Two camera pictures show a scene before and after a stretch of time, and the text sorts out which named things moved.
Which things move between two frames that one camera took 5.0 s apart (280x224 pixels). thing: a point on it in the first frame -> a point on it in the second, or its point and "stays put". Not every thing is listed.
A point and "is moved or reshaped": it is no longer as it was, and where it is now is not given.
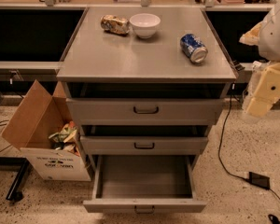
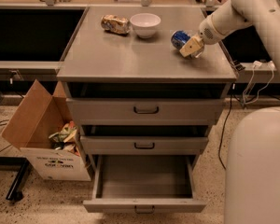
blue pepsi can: [193, 48] is moved or reshaped
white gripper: [276, 36] -> [209, 33]
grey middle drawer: [144, 146] stays put
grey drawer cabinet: [142, 108] stays put
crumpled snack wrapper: [115, 24] stays put
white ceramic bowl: [145, 24] stays put
